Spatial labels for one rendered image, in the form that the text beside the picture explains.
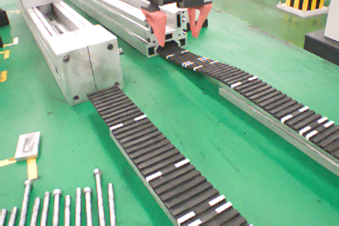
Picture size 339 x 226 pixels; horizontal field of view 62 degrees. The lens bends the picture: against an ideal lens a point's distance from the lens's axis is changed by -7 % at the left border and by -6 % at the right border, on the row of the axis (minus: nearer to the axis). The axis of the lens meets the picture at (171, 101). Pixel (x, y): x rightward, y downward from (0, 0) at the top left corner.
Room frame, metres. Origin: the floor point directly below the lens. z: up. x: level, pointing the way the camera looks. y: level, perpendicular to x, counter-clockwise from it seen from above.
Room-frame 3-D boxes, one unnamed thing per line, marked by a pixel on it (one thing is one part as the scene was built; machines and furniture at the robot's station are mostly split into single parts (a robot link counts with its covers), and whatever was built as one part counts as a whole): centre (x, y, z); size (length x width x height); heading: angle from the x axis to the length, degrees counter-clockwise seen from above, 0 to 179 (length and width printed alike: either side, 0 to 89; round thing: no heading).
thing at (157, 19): (0.55, 0.00, 0.86); 0.07 x 0.07 x 0.09; 28
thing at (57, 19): (0.86, 0.36, 0.82); 0.80 x 0.10 x 0.09; 29
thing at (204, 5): (0.58, -0.05, 0.86); 0.07 x 0.07 x 0.09; 28
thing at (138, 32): (0.95, 0.19, 0.82); 0.80 x 0.10 x 0.09; 29
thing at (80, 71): (0.48, 0.13, 0.83); 0.12 x 0.09 x 0.10; 119
